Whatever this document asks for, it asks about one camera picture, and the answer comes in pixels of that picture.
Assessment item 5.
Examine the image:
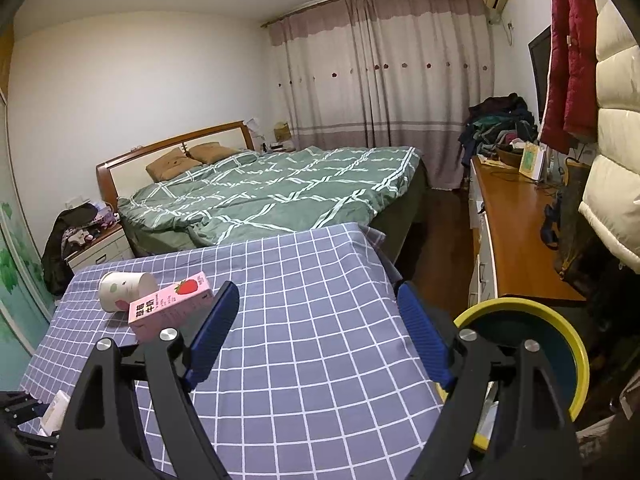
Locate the wooden sideboard desk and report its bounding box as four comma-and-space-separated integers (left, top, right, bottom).
468, 152, 587, 307

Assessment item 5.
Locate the white puffer jacket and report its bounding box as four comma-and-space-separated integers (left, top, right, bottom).
578, 0, 640, 274

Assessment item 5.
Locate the blue checked tablecloth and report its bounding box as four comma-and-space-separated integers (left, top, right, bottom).
17, 222, 473, 480

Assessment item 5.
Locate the pile of dark clothes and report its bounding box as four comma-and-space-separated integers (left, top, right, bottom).
457, 92, 539, 169

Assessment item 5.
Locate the wardrobe door with green leaves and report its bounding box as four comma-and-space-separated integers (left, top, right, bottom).
0, 92, 57, 367

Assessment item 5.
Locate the green picture book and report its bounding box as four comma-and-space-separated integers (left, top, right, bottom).
518, 141, 546, 182

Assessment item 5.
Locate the large brown pillow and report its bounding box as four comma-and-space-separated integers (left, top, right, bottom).
145, 148, 204, 183

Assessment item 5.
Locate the brown woven basket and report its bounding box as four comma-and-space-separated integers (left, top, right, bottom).
494, 143, 526, 169

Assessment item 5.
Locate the pink strawberry milk carton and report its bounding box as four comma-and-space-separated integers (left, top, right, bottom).
128, 270, 214, 344

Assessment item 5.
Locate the green checked duvet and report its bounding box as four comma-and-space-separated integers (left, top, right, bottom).
117, 146, 422, 249

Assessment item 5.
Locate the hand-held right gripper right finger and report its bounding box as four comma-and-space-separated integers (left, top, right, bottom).
396, 281, 578, 480

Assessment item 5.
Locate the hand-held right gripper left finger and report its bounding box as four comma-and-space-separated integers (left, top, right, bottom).
52, 281, 241, 480

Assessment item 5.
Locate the small white carton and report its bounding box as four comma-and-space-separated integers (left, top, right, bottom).
40, 389, 72, 437

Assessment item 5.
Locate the small brown pillow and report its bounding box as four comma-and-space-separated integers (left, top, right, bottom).
189, 142, 240, 165

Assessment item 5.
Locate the white paper cup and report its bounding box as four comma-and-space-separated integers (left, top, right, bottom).
98, 270, 160, 314

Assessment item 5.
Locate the yellow bin with blue inside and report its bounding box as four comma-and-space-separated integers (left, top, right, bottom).
436, 298, 591, 454

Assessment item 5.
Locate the pile of mixed clothes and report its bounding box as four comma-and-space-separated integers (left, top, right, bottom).
61, 207, 121, 257

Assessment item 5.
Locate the pink and white curtain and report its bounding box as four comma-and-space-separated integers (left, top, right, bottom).
266, 0, 497, 192

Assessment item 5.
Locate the red jacket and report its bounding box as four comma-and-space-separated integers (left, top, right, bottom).
539, 0, 599, 154

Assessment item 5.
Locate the black television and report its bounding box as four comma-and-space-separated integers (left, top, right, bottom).
528, 25, 554, 122

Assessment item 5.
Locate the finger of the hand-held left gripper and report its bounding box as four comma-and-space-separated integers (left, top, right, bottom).
0, 390, 43, 420
12, 429, 62, 462

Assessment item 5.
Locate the white nightstand with wooden top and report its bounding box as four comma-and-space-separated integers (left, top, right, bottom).
65, 224, 135, 275

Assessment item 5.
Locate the brown patterned bag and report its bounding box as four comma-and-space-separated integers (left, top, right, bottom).
552, 157, 609, 302

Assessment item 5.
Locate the dark jacket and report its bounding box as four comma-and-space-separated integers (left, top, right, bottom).
40, 203, 101, 297

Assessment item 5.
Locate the wooden bed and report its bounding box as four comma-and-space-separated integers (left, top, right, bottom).
96, 120, 431, 267

